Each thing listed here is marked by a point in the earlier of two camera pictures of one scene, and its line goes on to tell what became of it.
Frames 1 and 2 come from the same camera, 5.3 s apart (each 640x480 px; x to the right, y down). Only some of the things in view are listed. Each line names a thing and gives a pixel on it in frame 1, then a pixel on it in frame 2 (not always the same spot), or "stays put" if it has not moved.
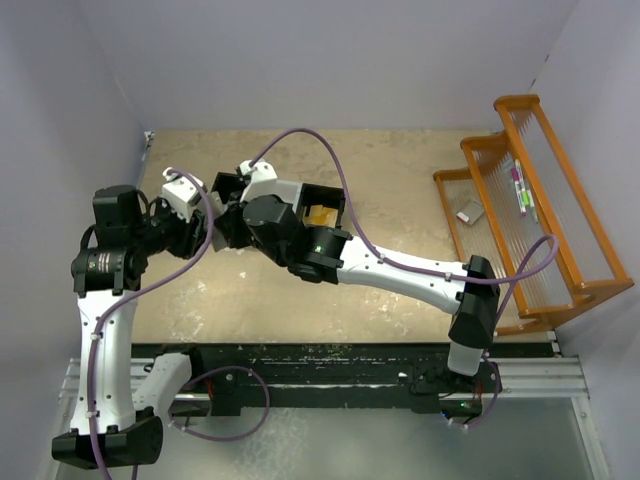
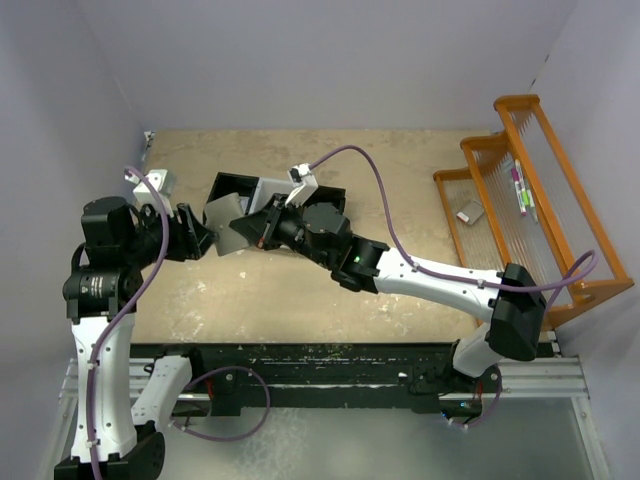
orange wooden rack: (518, 202) stays put
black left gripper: (191, 234) stays put
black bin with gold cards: (320, 205) stays put
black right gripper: (230, 222) -> (262, 227)
